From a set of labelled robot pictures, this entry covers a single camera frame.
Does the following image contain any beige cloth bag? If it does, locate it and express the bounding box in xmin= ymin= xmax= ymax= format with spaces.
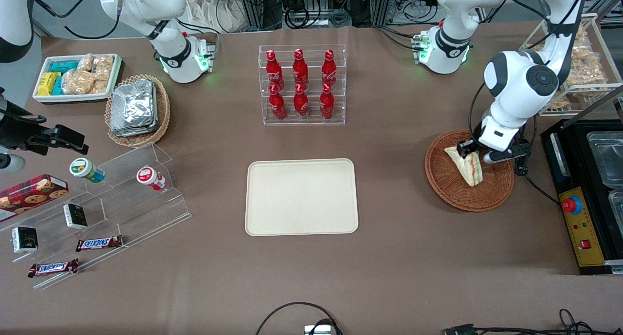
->
xmin=184 ymin=0 xmax=250 ymax=34

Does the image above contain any black power cable with plug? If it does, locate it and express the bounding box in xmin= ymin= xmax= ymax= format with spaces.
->
xmin=515 ymin=152 xmax=561 ymax=207

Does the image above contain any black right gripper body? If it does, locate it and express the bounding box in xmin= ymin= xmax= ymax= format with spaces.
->
xmin=0 ymin=87 xmax=49 ymax=153

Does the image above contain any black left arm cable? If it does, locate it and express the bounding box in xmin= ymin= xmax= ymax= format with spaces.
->
xmin=467 ymin=0 xmax=587 ymax=137

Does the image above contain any green lid white cup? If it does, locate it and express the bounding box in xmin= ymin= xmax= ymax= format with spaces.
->
xmin=69 ymin=157 xmax=106 ymax=184

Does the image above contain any beige plastic tray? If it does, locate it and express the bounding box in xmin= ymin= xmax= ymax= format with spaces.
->
xmin=245 ymin=158 xmax=359 ymax=237

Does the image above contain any black machine with yellow panel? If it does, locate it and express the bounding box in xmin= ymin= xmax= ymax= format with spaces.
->
xmin=540 ymin=118 xmax=623 ymax=276

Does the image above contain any clear acrylic stepped display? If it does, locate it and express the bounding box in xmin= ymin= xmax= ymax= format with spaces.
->
xmin=0 ymin=141 xmax=193 ymax=291

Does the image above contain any triangle sandwich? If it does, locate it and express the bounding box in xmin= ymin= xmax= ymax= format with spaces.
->
xmin=444 ymin=145 xmax=484 ymax=187

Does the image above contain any light oval wicker basket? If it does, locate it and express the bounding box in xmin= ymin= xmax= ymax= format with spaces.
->
xmin=105 ymin=74 xmax=171 ymax=149

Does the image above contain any silver foil container stack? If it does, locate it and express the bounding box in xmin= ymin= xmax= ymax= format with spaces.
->
xmin=110 ymin=79 xmax=159 ymax=138

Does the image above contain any black coiled cable bundle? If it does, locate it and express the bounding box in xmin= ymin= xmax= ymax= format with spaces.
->
xmin=284 ymin=3 xmax=352 ymax=30

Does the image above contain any white rectangular snack bin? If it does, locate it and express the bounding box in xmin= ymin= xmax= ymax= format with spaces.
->
xmin=32 ymin=54 xmax=123 ymax=104

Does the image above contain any black looped cable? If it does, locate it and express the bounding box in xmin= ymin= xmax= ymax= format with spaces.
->
xmin=256 ymin=302 xmax=344 ymax=335

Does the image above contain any clear acrylic bottle rack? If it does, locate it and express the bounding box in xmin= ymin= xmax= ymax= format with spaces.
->
xmin=258 ymin=44 xmax=347 ymax=126

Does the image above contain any red cola bottle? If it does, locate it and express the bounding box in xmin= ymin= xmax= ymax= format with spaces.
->
xmin=321 ymin=49 xmax=338 ymax=86
xmin=319 ymin=83 xmax=335 ymax=120
xmin=293 ymin=48 xmax=309 ymax=87
xmin=266 ymin=50 xmax=284 ymax=89
xmin=293 ymin=83 xmax=310 ymax=120
xmin=268 ymin=84 xmax=287 ymax=121

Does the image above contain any brown round wicker basket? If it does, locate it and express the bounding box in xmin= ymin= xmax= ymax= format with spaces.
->
xmin=424 ymin=130 xmax=515 ymax=213

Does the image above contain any brown snickers bar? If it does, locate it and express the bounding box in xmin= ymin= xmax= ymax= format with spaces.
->
xmin=75 ymin=235 xmax=124 ymax=252
xmin=28 ymin=259 xmax=79 ymax=278

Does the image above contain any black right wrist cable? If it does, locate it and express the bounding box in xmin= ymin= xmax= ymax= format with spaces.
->
xmin=0 ymin=112 xmax=48 ymax=125

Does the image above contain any steel pan insert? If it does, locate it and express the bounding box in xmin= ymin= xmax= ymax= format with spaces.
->
xmin=608 ymin=189 xmax=623 ymax=228
xmin=586 ymin=130 xmax=623 ymax=187

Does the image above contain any red emergency stop button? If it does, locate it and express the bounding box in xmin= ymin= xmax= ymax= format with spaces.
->
xmin=562 ymin=196 xmax=584 ymax=216

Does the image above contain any yellow snack packet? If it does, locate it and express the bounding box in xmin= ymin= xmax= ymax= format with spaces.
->
xmin=37 ymin=72 xmax=61 ymax=97

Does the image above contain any small black tea box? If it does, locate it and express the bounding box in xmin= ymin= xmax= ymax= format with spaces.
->
xmin=11 ymin=226 xmax=38 ymax=254
xmin=63 ymin=203 xmax=89 ymax=230

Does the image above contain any white wire rack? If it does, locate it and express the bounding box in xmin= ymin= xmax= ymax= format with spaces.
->
xmin=518 ymin=13 xmax=623 ymax=117

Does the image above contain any black cable with connector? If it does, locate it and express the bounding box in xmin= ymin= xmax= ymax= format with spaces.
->
xmin=442 ymin=308 xmax=623 ymax=335

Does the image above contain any red tartan cookie box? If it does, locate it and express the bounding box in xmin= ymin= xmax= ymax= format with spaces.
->
xmin=0 ymin=174 xmax=69 ymax=223

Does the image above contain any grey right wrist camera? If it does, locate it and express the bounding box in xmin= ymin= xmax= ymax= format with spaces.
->
xmin=0 ymin=153 xmax=25 ymax=173

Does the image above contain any brown table cover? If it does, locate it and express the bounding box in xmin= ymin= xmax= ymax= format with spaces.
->
xmin=0 ymin=25 xmax=623 ymax=335

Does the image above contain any red lid white cup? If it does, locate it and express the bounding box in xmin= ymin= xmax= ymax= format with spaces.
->
xmin=136 ymin=166 xmax=166 ymax=191

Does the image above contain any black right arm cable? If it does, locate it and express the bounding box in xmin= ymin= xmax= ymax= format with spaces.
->
xmin=33 ymin=0 xmax=123 ymax=40

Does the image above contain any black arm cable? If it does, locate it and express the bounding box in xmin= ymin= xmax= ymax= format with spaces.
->
xmin=33 ymin=0 xmax=123 ymax=40
xmin=467 ymin=0 xmax=587 ymax=137

